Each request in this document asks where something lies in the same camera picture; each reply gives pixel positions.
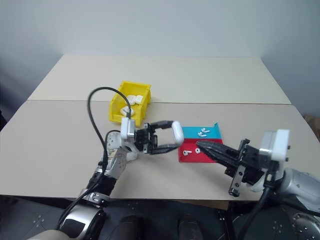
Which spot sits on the white earbud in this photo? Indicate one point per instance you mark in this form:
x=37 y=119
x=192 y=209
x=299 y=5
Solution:
x=197 y=150
x=205 y=130
x=186 y=152
x=201 y=134

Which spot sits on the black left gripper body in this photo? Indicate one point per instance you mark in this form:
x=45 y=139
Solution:
x=145 y=140

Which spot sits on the yellow plastic bin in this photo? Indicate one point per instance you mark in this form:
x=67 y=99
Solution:
x=116 y=110

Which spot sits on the white earbud case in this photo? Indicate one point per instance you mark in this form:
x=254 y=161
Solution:
x=178 y=132

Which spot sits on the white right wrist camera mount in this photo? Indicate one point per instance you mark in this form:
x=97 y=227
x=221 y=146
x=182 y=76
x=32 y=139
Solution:
x=280 y=145

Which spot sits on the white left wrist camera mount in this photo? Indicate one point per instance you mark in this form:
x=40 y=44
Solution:
x=128 y=128

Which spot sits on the red plastic tray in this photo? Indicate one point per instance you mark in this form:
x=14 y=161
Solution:
x=190 y=158

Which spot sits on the blue plastic tray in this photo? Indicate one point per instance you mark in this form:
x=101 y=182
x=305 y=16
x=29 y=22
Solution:
x=190 y=133

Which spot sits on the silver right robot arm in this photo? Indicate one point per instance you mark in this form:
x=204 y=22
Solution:
x=297 y=185

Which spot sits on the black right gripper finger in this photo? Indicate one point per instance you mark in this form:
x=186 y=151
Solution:
x=225 y=162
x=217 y=148

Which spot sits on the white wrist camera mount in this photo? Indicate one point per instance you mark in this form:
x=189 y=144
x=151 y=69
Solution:
x=280 y=145
x=128 y=128

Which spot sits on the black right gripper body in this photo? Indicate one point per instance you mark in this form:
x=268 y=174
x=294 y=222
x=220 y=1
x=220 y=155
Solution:
x=252 y=165

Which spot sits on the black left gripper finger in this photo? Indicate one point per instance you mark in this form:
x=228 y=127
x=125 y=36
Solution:
x=166 y=148
x=162 y=124

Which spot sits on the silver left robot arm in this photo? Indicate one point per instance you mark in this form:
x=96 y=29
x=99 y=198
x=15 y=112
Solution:
x=115 y=162

